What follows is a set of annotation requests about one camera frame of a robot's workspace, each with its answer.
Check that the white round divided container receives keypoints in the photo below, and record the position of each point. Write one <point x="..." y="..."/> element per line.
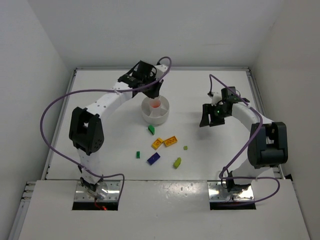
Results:
<point x="155" y="111"/>

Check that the yellow lego plate brick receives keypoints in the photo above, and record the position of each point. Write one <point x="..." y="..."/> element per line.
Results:
<point x="170" y="141"/>

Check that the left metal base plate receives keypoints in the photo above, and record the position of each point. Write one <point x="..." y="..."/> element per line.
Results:
<point x="106" y="191"/>

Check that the blue lego brick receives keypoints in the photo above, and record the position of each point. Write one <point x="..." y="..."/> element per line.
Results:
<point x="151" y="160"/>

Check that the metal base plate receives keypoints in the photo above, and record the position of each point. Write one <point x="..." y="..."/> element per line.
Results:
<point x="106" y="191"/>
<point x="219" y="193"/>

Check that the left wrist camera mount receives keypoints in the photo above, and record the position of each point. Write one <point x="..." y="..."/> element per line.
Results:
<point x="161" y="71"/>

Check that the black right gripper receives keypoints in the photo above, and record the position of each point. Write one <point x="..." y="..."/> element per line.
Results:
<point x="211" y="114"/>

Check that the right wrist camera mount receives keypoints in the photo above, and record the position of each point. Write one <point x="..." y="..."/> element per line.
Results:
<point x="216" y="97"/>

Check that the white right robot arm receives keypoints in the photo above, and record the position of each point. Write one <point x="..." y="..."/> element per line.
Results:
<point x="266" y="148"/>

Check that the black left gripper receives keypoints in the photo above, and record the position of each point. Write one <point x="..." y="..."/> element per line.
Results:
<point x="153" y="89"/>

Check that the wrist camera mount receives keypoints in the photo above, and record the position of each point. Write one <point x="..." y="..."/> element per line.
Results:
<point x="161" y="71"/>
<point x="216" y="97"/>

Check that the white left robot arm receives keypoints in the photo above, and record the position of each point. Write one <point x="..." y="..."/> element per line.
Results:
<point x="86" y="126"/>

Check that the dark green lego wedge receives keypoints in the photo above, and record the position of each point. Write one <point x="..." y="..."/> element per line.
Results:
<point x="151" y="129"/>

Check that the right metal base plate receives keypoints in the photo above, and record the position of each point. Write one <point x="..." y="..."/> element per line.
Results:
<point x="219" y="193"/>

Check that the lime green curved lego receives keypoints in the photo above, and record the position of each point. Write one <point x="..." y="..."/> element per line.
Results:
<point x="177" y="163"/>

